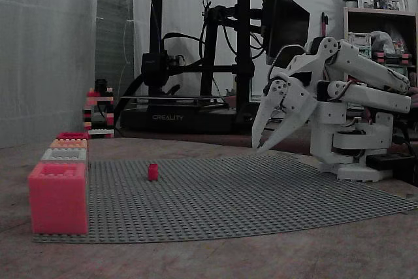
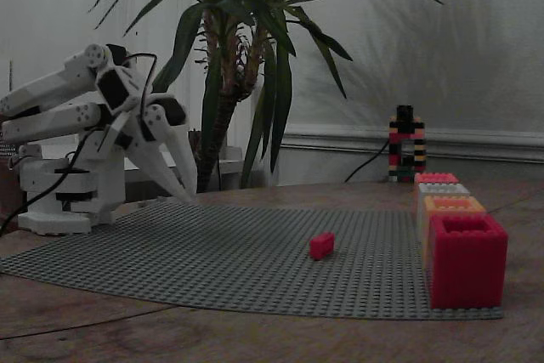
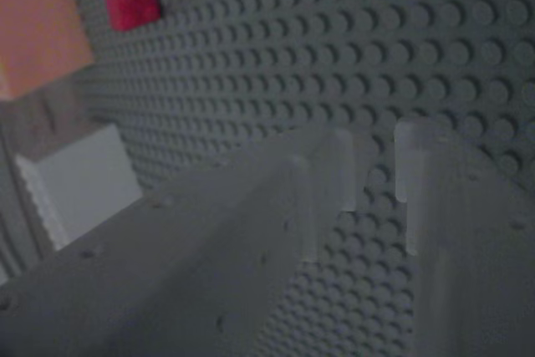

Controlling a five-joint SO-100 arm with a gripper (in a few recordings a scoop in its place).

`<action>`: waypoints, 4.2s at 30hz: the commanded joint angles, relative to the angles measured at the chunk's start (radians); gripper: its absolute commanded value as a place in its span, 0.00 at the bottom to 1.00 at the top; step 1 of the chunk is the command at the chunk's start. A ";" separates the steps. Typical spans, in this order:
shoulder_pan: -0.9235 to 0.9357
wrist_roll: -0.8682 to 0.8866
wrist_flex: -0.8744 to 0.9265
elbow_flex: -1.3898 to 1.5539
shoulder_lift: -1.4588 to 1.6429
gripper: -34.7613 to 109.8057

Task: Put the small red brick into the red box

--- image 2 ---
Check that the white gripper black servos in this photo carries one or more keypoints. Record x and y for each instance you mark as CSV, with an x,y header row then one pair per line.
x,y
142,138

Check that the small red Lego brick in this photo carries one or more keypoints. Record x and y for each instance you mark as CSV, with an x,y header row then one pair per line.
x,y
321,247

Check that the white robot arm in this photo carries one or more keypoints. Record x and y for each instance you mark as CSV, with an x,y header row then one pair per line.
x,y
47,86

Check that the small dark box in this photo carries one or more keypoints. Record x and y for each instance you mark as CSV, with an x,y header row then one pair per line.
x,y
194,142

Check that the grey Lego baseplate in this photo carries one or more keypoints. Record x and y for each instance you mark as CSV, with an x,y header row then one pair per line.
x,y
212,252

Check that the multicoloured Lego tower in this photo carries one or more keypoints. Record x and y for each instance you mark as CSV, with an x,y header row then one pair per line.
x,y
397,142

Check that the red lego box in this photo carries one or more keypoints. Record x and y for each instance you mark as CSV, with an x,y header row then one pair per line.
x,y
435,177
467,269

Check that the grey lego box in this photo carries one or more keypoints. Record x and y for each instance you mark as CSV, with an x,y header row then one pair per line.
x,y
442,188

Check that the orange lego box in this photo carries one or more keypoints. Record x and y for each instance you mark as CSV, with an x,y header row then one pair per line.
x,y
457,205

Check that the green potted yucca plant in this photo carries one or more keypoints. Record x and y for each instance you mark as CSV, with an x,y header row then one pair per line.
x,y
225,82

